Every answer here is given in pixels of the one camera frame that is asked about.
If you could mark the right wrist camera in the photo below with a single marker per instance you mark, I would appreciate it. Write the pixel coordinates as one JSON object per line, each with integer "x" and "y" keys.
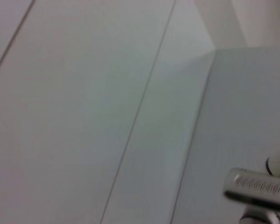
{"x": 252, "y": 186}

